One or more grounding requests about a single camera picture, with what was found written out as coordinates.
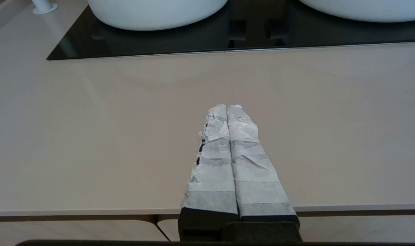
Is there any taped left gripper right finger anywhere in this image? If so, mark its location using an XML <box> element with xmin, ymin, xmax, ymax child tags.
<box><xmin>227</xmin><ymin>104</ymin><xmax>301</xmax><ymax>226</ymax></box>

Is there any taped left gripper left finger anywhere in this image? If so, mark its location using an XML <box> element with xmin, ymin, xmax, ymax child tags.
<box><xmin>178</xmin><ymin>104</ymin><xmax>239</xmax><ymax>241</ymax></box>

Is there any white pot with side spout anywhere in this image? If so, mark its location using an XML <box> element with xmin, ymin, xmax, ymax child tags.
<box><xmin>87</xmin><ymin>0</ymin><xmax>228</xmax><ymax>31</ymax></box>
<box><xmin>298</xmin><ymin>0</ymin><xmax>415</xmax><ymax>23</ymax></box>

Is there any beige cabinet drawer front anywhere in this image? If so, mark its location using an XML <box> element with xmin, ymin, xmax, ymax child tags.
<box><xmin>0</xmin><ymin>218</ymin><xmax>170</xmax><ymax>242</ymax></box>
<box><xmin>156</xmin><ymin>215</ymin><xmax>415</xmax><ymax>243</ymax></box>

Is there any black glass cooktop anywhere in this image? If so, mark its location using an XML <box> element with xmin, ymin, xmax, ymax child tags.
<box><xmin>46</xmin><ymin>0</ymin><xmax>415</xmax><ymax>61</ymax></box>

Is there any white pole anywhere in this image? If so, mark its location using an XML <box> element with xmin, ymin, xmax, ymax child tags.
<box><xmin>31</xmin><ymin>0</ymin><xmax>58</xmax><ymax>15</ymax></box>

